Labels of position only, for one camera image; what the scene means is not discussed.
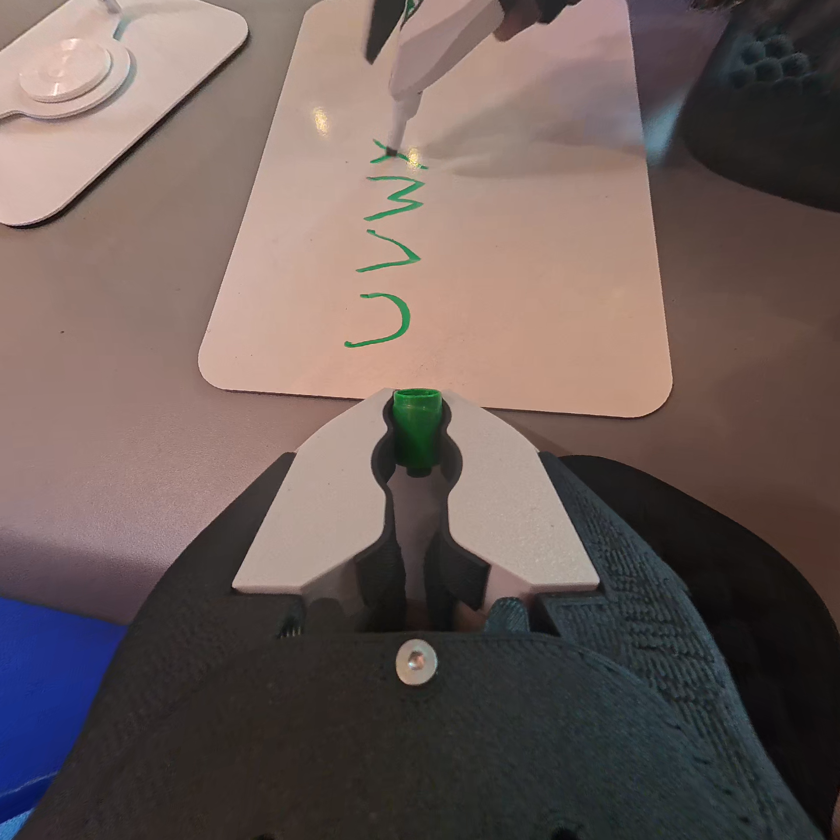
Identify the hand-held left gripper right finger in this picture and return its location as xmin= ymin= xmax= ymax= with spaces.
xmin=423 ymin=390 xmax=602 ymax=622

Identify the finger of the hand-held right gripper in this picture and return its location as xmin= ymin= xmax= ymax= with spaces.
xmin=394 ymin=0 xmax=578 ymax=99
xmin=364 ymin=0 xmax=421 ymax=64

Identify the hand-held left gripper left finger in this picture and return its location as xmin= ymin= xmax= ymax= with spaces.
xmin=233 ymin=389 xmax=421 ymax=626

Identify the green whiteboard marker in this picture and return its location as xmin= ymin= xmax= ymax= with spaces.
xmin=381 ymin=73 xmax=427 ymax=161

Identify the green marker cap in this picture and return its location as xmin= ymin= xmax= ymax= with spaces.
xmin=392 ymin=388 xmax=447 ymax=476

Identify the white whiteboard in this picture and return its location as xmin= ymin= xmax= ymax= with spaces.
xmin=199 ymin=0 xmax=674 ymax=420

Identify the blue plastic bin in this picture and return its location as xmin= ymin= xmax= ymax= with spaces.
xmin=0 ymin=598 xmax=126 ymax=815

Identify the white table sign stand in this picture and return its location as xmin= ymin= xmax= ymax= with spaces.
xmin=0 ymin=0 xmax=250 ymax=228

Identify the dark rounded object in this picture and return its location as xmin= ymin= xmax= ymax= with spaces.
xmin=558 ymin=453 xmax=840 ymax=840

